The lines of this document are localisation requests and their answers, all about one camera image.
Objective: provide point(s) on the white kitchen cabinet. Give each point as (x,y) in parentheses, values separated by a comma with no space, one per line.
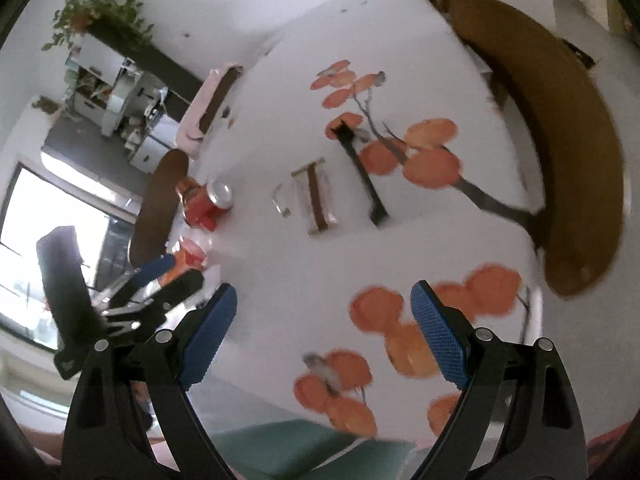
(124,101)

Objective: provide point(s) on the black disposable razor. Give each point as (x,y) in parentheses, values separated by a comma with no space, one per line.
(346,136)

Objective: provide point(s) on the clear wrapper brown strip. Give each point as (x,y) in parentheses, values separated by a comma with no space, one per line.
(309,188)

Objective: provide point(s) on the red can upright-lying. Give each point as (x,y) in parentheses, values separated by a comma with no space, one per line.
(190,192)

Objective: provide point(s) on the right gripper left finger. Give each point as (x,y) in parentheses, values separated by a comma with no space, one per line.
(104,437)

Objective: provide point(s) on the orange label plastic bottle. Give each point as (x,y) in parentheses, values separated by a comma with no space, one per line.
(194,251)

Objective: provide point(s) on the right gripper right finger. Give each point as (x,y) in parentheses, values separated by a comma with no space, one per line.
(542,437)

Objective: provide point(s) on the red can gold lettering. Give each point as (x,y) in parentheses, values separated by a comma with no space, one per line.
(217,200)

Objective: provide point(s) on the wooden chair near right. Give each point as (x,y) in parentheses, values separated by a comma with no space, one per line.
(581,161)

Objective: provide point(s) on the potted green plant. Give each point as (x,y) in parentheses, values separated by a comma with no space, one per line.
(77,16)

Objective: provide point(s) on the green trouser legs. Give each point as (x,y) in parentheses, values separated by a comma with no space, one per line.
(297,449)

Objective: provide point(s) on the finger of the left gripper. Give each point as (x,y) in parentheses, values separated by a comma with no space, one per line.
(151,272)
(178,290)

